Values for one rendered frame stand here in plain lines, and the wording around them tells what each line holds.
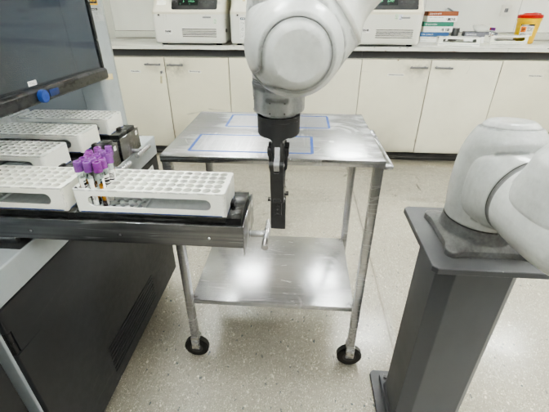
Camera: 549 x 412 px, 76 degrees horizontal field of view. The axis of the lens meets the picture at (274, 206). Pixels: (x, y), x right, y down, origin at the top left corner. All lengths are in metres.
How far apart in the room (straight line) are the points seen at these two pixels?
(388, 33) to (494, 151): 2.27
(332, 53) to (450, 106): 2.84
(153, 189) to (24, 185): 0.26
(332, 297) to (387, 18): 2.19
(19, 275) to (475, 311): 1.00
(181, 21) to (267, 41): 2.68
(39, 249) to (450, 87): 2.88
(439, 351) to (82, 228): 0.88
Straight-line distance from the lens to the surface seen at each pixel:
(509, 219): 0.72
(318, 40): 0.38
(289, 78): 0.39
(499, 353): 1.71
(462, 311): 0.97
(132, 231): 0.74
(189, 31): 3.04
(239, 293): 1.30
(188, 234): 0.70
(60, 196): 0.80
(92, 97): 1.37
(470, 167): 0.81
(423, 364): 1.10
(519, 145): 0.79
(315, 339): 1.53
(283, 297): 1.28
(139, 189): 0.73
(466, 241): 0.87
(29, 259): 0.91
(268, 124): 0.61
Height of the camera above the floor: 1.17
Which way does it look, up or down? 30 degrees down
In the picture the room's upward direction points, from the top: straight up
